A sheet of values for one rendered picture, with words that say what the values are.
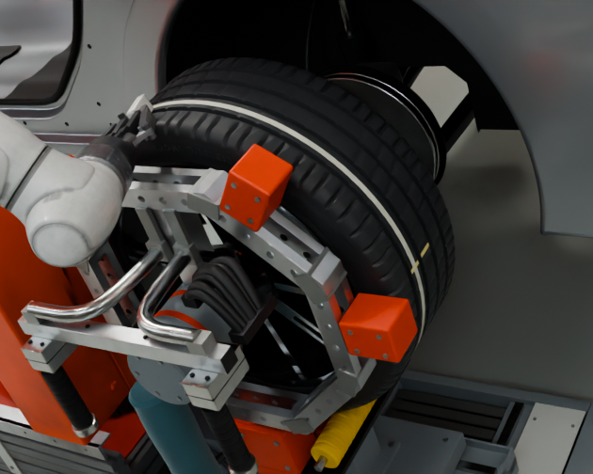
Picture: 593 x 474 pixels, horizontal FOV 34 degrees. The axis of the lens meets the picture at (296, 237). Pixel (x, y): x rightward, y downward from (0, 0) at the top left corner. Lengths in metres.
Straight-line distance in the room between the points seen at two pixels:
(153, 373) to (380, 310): 0.38
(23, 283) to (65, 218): 0.64
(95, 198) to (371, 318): 0.46
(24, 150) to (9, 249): 0.58
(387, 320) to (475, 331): 1.28
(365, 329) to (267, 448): 0.47
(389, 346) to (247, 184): 0.33
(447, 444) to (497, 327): 0.64
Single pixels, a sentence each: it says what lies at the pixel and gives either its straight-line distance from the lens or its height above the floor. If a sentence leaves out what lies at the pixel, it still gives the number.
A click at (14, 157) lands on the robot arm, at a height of 1.33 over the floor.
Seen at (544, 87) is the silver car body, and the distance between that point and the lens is 1.59.
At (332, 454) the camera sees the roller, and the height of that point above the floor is 0.53.
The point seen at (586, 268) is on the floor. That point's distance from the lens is 2.86.
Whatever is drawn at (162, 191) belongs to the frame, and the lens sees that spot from 1.49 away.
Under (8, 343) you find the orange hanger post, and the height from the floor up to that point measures 0.81.
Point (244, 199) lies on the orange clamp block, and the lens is 1.40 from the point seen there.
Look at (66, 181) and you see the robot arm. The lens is 1.28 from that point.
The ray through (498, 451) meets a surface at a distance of 2.22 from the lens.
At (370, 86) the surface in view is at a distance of 1.86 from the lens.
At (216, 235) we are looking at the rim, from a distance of 1.67.
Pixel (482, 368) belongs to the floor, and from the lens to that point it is 2.62.
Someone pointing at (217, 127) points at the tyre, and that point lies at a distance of 1.50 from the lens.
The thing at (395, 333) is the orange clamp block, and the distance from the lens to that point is 1.46.
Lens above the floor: 1.82
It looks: 34 degrees down
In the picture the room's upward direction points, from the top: 21 degrees counter-clockwise
